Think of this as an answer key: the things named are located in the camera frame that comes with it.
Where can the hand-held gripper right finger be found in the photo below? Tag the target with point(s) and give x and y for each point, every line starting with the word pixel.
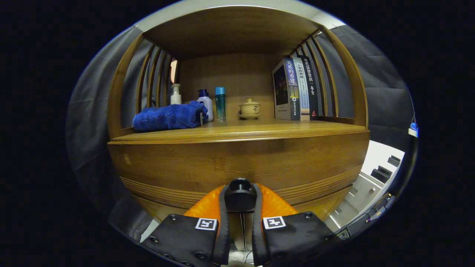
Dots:
pixel 256 233

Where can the white desk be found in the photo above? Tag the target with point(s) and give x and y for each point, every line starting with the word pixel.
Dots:
pixel 413 130

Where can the white side cabinet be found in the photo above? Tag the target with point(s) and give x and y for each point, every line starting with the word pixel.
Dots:
pixel 378 155

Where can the wooden drawer with black knob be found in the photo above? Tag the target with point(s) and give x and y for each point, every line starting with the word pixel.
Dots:
pixel 222 159

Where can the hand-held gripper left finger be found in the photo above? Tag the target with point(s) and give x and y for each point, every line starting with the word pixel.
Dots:
pixel 223 230

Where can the white bottle with blue cap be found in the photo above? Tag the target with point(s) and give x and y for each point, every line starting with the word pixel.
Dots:
pixel 207 107

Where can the book with black spine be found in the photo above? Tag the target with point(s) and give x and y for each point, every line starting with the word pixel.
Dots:
pixel 311 89

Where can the wooden cabinet frame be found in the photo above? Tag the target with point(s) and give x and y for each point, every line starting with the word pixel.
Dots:
pixel 230 33

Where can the beige lidded teacup with saucer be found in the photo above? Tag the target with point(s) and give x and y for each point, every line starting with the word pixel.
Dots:
pixel 249 108

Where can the teal clear bottle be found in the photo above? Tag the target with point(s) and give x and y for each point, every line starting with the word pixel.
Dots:
pixel 220 105

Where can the white pump bottle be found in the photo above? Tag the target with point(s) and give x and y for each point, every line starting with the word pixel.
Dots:
pixel 176 98

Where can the blue plush towel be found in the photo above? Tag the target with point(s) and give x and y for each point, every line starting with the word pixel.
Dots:
pixel 167 116

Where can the book with pale spine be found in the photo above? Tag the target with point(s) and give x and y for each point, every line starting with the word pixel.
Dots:
pixel 302 92

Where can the book with dark photo cover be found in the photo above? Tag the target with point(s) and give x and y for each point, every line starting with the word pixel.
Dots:
pixel 282 89

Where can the black block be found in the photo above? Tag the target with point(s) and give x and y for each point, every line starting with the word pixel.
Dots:
pixel 381 174
pixel 394 161

